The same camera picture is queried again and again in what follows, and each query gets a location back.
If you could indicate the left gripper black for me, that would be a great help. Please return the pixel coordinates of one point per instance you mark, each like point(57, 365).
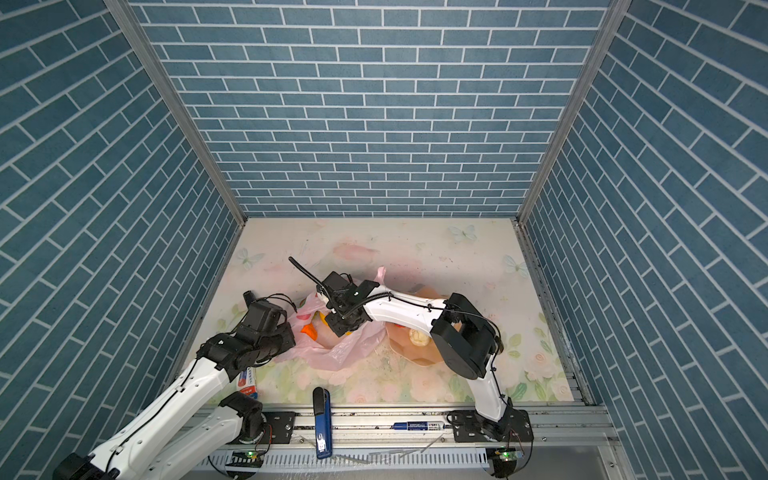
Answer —
point(286, 329)

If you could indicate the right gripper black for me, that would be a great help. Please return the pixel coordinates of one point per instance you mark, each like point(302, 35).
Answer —
point(334, 327)

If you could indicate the orange fake tangerine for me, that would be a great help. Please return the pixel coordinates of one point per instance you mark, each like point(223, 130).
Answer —
point(310, 331)

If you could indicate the pink plastic bag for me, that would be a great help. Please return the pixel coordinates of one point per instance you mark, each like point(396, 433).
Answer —
point(329, 352)

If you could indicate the beige fake garlic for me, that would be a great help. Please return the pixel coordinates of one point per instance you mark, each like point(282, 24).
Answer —
point(418, 338)

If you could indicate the pink scalloped bowl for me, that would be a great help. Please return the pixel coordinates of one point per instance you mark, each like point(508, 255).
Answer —
point(400, 344)

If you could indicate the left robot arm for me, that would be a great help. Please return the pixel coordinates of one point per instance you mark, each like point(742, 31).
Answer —
point(154, 445)

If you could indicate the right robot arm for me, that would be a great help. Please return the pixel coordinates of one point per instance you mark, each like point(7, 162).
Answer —
point(467, 342)

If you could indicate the red white blue tube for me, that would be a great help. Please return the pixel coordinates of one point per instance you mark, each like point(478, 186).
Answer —
point(246, 382)

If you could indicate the blue black handheld device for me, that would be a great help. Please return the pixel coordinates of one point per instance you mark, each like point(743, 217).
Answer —
point(323, 423)

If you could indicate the blue marker pen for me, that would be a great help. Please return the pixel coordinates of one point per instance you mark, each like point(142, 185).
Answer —
point(419, 426)

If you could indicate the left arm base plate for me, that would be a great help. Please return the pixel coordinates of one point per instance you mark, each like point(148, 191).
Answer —
point(276, 427)

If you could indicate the aluminium front rail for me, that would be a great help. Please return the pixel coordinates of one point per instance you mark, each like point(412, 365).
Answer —
point(571, 426)

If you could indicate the white slotted cable duct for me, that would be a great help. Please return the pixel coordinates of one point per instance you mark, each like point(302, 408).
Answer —
point(305, 461)

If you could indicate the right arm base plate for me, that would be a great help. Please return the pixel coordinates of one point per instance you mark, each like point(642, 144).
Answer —
point(468, 426)

